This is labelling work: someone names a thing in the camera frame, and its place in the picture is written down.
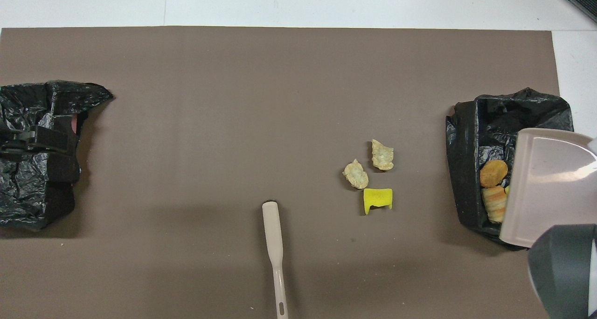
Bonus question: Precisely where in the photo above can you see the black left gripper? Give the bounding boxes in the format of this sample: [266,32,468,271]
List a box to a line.
[0,126,70,154]

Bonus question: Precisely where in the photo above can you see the beige hand brush black bristles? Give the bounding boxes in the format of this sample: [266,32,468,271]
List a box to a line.
[262,201,289,319]

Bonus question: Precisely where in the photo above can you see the pale chip piece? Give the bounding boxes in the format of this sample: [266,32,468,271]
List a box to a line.
[343,159,369,190]
[371,139,395,171]

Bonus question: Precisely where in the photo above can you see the brown nugget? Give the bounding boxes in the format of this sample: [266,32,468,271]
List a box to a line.
[480,159,509,188]

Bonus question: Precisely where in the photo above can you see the striped croissant bread piece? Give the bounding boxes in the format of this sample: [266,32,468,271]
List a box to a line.
[482,186,508,223]

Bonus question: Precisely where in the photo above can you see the beige plastic dustpan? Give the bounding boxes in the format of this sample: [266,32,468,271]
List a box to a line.
[499,128,597,248]

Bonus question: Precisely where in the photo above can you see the black bag lined trash bin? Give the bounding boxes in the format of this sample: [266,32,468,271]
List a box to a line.
[445,87,575,251]
[0,80,114,231]

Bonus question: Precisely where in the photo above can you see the brown paper table mat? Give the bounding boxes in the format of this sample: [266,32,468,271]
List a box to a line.
[0,26,584,319]

